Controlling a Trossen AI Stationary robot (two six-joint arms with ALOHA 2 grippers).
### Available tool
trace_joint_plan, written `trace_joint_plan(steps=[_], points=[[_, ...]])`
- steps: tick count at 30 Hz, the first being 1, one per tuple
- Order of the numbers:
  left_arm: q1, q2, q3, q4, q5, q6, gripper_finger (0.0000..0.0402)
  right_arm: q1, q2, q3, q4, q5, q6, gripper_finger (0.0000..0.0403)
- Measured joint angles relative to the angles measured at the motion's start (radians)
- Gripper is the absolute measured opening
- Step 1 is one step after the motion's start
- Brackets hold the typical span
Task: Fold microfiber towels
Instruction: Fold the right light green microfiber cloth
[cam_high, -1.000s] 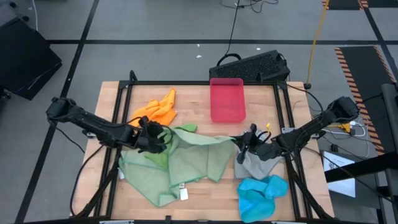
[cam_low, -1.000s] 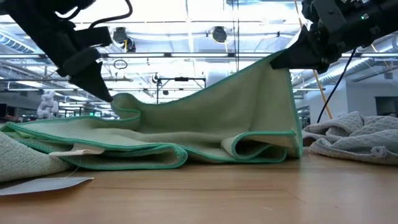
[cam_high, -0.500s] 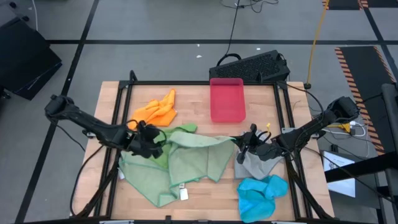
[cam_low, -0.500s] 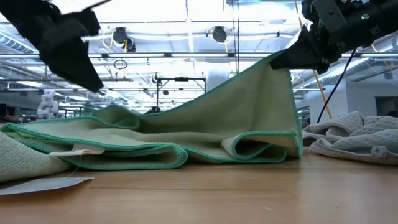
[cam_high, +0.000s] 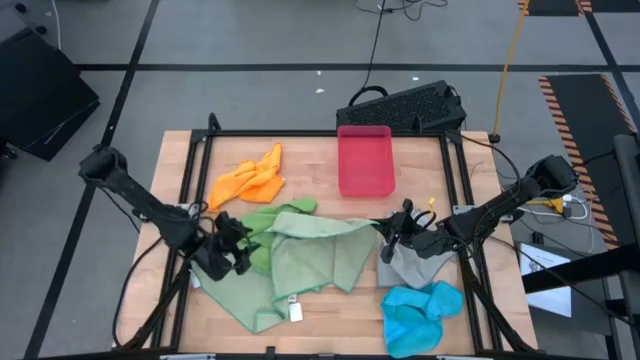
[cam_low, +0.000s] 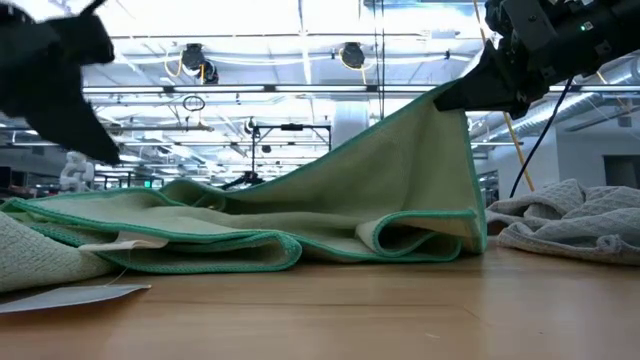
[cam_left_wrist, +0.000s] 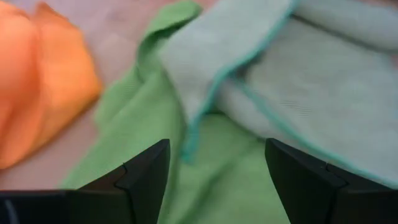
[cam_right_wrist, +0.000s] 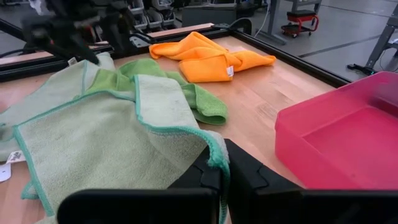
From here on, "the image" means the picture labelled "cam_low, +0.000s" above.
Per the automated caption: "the grey microfiber towel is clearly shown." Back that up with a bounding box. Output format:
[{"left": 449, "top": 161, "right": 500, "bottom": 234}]
[{"left": 485, "top": 178, "right": 640, "bottom": 266}]

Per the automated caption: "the white background robot figure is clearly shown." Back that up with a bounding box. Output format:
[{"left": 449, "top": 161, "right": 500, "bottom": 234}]
[{"left": 58, "top": 149, "right": 96, "bottom": 194}]

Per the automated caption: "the yellow hanging cable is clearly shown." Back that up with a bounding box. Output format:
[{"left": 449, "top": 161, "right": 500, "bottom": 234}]
[{"left": 471, "top": 0, "right": 536, "bottom": 194}]

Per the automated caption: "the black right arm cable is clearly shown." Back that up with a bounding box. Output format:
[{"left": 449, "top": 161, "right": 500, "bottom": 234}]
[{"left": 508, "top": 75, "right": 575, "bottom": 199}]

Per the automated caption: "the white paper tag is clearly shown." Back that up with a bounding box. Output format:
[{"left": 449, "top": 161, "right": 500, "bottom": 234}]
[{"left": 0, "top": 283, "right": 152, "bottom": 315}]

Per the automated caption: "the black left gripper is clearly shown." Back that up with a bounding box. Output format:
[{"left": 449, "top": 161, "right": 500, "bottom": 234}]
[{"left": 0, "top": 4, "right": 122, "bottom": 166}]

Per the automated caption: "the long white light bar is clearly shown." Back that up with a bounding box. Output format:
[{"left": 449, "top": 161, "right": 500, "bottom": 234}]
[{"left": 82, "top": 84, "right": 640, "bottom": 95}]

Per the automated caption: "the white building pillar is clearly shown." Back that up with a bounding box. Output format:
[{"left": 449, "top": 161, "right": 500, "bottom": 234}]
[{"left": 332, "top": 99, "right": 370, "bottom": 151}]

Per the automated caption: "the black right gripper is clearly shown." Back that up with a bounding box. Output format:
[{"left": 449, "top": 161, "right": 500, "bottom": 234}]
[{"left": 433, "top": 0, "right": 566, "bottom": 120}]

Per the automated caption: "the pale green tagged towel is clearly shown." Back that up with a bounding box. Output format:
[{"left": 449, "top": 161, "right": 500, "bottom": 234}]
[{"left": 0, "top": 79, "right": 489, "bottom": 275}]

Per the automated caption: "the black background frame stand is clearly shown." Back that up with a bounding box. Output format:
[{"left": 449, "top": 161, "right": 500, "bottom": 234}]
[{"left": 251, "top": 122, "right": 333, "bottom": 189}]

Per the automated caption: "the black ceiling cord reel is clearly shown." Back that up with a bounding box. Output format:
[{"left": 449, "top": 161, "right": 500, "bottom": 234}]
[
  {"left": 339, "top": 41, "right": 367, "bottom": 70},
  {"left": 179, "top": 42, "right": 220, "bottom": 85}
]

